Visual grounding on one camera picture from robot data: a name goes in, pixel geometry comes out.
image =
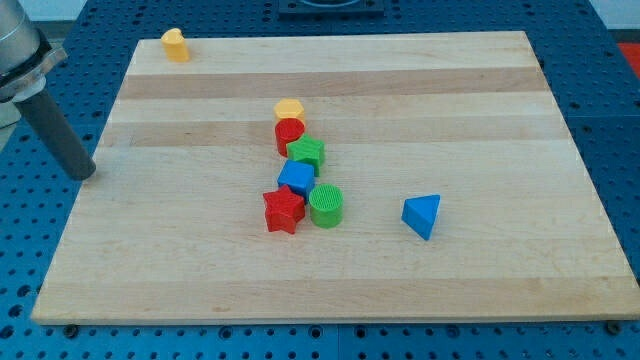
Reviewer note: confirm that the blue cube block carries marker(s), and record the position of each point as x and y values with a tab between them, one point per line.
299	177

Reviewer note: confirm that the green star block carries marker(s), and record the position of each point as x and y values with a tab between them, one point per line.
308	150

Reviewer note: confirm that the red star block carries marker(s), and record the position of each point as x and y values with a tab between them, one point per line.
284	209

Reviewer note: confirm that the green cylinder block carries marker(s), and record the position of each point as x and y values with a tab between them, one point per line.
326	205

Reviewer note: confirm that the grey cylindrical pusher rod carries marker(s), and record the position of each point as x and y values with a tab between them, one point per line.
49	123

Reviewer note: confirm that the red cylinder block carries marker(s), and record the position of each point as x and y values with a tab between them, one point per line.
286	131

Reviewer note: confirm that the blue triangle block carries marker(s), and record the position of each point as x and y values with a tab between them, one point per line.
420	214

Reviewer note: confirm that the yellow hexagon block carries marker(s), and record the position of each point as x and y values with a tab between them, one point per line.
289	108

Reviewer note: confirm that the yellow heart block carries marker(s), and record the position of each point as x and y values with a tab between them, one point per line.
174	45

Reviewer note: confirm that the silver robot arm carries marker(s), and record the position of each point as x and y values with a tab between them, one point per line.
26	57

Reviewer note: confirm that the wooden board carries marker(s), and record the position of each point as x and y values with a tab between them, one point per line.
171	229

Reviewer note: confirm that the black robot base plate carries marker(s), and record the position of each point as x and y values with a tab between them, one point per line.
298	8

